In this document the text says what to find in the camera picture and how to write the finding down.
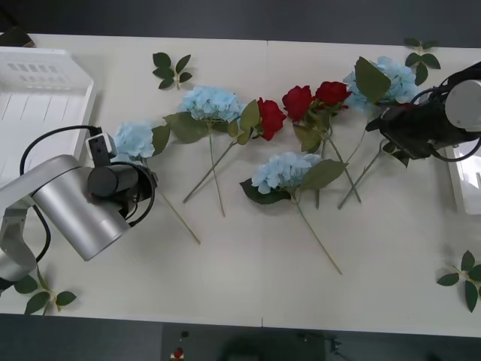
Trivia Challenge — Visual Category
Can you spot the loose green leaf twig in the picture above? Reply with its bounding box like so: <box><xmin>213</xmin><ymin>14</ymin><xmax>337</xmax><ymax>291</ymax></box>
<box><xmin>14</xmin><ymin>265</ymin><xmax>78</xmax><ymax>316</ymax></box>
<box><xmin>152</xmin><ymin>51</ymin><xmax>194</xmax><ymax>91</ymax></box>
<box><xmin>404</xmin><ymin>36</ymin><xmax>442</xmax><ymax>86</ymax></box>
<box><xmin>435</xmin><ymin>250</ymin><xmax>481</xmax><ymax>313</ymax></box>

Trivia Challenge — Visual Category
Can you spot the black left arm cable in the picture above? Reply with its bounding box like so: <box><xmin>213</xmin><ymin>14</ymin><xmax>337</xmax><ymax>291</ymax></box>
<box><xmin>19</xmin><ymin>125</ymin><xmax>157</xmax><ymax>264</ymax></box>

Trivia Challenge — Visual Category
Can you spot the red rose green stem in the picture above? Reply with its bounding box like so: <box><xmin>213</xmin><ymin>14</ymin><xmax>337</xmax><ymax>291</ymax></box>
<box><xmin>292</xmin><ymin>80</ymin><xmax>352</xmax><ymax>210</ymax></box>
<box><xmin>182</xmin><ymin>97</ymin><xmax>288</xmax><ymax>205</ymax></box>
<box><xmin>337</xmin><ymin>141</ymin><xmax>411</xmax><ymax>210</ymax></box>
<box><xmin>281</xmin><ymin>85</ymin><xmax>362</xmax><ymax>205</ymax></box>

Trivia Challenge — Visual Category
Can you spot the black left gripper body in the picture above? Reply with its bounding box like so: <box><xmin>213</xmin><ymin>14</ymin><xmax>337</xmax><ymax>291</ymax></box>
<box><xmin>118</xmin><ymin>167</ymin><xmax>157</xmax><ymax>222</ymax></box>

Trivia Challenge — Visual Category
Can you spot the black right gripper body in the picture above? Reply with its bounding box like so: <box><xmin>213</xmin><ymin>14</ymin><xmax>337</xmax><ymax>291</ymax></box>
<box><xmin>379</xmin><ymin>105</ymin><xmax>437</xmax><ymax>161</ymax></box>

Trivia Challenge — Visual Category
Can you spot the dark brown flat object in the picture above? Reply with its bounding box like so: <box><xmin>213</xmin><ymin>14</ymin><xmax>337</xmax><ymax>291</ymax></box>
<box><xmin>0</xmin><ymin>26</ymin><xmax>38</xmax><ymax>49</ymax></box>

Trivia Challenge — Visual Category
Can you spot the shallow white box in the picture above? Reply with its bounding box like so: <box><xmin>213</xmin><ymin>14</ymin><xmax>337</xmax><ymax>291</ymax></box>
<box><xmin>0</xmin><ymin>47</ymin><xmax>97</xmax><ymax>177</ymax></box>
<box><xmin>445</xmin><ymin>144</ymin><xmax>481</xmax><ymax>216</ymax></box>

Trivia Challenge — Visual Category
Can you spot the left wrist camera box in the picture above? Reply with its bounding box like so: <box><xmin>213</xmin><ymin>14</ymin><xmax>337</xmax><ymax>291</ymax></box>
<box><xmin>85</xmin><ymin>132</ymin><xmax>116</xmax><ymax>167</ymax></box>

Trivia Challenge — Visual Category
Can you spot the pale blue flower green stem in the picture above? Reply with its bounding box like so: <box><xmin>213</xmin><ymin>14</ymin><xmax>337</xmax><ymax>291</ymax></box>
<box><xmin>111</xmin><ymin>119</ymin><xmax>202</xmax><ymax>245</ymax></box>
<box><xmin>162</xmin><ymin>84</ymin><xmax>247</xmax><ymax>218</ymax></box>
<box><xmin>239</xmin><ymin>150</ymin><xmax>349</xmax><ymax>275</ymax></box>
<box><xmin>343</xmin><ymin>55</ymin><xmax>419</xmax><ymax>165</ymax></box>

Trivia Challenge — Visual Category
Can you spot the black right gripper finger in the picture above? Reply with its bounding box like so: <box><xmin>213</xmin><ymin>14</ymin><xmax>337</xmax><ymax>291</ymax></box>
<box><xmin>366</xmin><ymin>108</ymin><xmax>392</xmax><ymax>132</ymax></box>

